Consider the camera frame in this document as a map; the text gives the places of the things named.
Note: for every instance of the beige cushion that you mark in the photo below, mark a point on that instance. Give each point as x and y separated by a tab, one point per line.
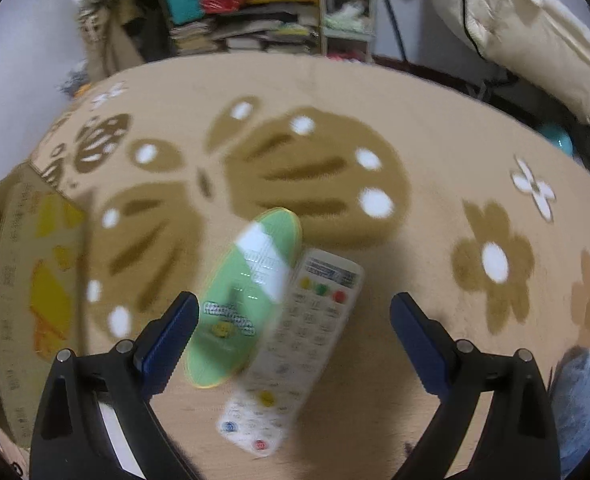
520	25

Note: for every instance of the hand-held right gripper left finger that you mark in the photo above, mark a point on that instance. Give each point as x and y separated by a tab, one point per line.
167	345

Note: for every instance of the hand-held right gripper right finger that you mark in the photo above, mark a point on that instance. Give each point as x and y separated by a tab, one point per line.
421	346

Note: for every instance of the white remote control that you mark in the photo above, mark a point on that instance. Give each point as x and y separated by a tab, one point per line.
300	340

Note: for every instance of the wooden shelf with books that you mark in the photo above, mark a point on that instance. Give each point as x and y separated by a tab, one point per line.
260	30

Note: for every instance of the white storage cart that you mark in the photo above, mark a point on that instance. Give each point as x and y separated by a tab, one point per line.
347	20

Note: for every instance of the teal ball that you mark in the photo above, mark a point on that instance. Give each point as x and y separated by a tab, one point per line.
559	139

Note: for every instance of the cardboard box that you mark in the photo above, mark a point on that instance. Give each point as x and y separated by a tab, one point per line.
30	290

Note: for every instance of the green round container lid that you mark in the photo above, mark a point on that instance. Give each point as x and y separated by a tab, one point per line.
235	300

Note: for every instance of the person's jeans leg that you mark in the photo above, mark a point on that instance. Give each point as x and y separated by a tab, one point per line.
585	410

